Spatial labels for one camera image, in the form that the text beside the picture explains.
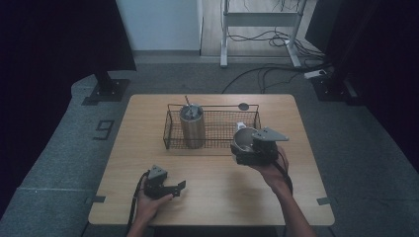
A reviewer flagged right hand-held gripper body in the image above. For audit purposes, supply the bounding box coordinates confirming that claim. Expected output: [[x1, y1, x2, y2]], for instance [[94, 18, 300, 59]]
[[243, 126, 291, 167]]

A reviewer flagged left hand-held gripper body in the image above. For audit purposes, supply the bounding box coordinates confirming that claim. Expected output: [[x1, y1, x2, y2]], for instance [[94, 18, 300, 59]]
[[143, 164, 169, 200]]

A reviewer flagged silver metal mug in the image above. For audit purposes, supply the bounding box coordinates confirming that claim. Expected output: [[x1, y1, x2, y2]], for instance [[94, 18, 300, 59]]
[[231, 121, 262, 154]]

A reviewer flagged dark wire mesh basket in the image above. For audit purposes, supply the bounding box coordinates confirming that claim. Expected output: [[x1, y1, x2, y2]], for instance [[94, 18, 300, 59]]
[[162, 104, 264, 152]]

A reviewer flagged stainless steel tumbler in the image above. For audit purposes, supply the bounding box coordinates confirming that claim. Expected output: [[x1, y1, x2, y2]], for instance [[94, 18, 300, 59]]
[[179, 103, 207, 150]]

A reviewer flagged person's left hand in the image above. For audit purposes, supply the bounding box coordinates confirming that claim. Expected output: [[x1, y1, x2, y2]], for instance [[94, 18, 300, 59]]
[[135, 187, 174, 225]]

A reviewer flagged person's right hand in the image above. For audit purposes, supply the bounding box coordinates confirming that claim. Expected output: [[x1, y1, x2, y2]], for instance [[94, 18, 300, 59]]
[[251, 146, 293, 196]]

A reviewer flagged metal utensil in tumbler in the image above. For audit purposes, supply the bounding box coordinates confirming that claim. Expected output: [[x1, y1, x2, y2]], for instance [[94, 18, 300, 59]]
[[183, 95, 201, 120]]

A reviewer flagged white power strip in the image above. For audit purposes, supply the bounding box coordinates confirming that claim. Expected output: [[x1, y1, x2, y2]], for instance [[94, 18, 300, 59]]
[[303, 68, 328, 80]]

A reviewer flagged dark curtain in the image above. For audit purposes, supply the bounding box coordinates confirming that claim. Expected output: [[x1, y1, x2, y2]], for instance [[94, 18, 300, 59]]
[[0, 0, 137, 215], [304, 0, 419, 172]]

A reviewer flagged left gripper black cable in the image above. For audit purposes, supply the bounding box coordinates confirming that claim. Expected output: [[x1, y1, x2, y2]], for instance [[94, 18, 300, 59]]
[[126, 170, 150, 233]]

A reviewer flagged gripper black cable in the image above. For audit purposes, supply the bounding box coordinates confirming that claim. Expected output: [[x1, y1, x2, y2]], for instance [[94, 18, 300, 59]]
[[126, 170, 150, 233], [271, 146, 294, 196]]

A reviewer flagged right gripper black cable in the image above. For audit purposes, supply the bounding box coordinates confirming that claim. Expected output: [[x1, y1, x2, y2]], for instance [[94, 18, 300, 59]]
[[271, 146, 294, 196]]

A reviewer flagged long black floor cable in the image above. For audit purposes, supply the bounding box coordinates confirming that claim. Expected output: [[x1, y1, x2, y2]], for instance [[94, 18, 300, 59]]
[[220, 63, 330, 95]]

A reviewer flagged black stand with base plate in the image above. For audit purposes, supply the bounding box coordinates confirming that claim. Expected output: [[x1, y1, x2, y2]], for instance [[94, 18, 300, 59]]
[[310, 0, 365, 107], [82, 69, 131, 107]]

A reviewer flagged tangle of black cables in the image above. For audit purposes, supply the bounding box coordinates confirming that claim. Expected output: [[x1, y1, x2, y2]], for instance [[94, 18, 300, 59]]
[[226, 28, 327, 63]]

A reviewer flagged white metal desk frame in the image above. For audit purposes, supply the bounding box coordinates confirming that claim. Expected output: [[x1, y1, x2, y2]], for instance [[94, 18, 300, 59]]
[[219, 0, 309, 69]]

